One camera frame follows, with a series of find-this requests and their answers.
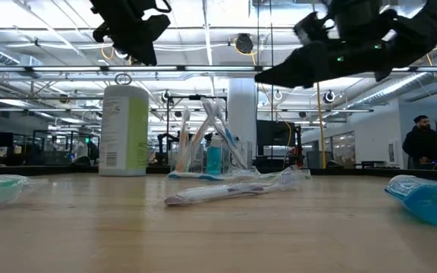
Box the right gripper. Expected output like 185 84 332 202
253 0 398 90

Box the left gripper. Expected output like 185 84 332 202
89 0 172 67

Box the clear toothbrush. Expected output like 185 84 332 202
201 96 239 170

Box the blue white toothbrush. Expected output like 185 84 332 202
166 166 280 183
210 101 249 170

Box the purple white toothbrush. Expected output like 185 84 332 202
163 165 313 208

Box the white building column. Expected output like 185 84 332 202
227 77 259 161

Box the clear cup with toothbrushes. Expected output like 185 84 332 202
165 94 229 168

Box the overhead aluminium beam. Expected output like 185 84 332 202
0 65 437 74

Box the white green wipes canister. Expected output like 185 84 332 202
98 84 150 177

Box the clear acrylic organizer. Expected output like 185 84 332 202
169 140 254 176

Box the person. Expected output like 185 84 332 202
401 115 437 171

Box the metal hanging ring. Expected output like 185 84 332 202
114 73 133 86

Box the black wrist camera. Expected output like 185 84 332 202
293 11 335 45

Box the black overhead cable reel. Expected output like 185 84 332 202
234 33 254 55

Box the black table edge rail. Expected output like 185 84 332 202
0 163 437 179

